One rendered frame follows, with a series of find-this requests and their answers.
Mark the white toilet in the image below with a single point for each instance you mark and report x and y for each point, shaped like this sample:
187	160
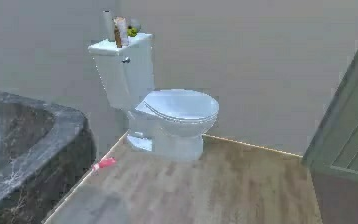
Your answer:
173	110

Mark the red spray bottle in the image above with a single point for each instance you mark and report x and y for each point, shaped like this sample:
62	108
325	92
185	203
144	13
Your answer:
105	163

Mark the green round object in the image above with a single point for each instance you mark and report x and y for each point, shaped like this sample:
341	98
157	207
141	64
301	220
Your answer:
132	32

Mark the grey glass cup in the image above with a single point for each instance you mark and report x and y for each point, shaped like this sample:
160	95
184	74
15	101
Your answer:
135	24

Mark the white and brown bottle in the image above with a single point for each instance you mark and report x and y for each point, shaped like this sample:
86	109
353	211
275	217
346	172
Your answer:
121	31

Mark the grey paper roll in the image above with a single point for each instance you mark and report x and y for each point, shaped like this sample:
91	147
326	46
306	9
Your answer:
108	25

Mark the dark grey marble bathtub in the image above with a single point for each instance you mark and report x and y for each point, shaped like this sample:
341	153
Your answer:
30	150

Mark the grey green door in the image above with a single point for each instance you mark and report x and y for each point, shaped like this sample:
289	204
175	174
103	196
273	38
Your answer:
347	133

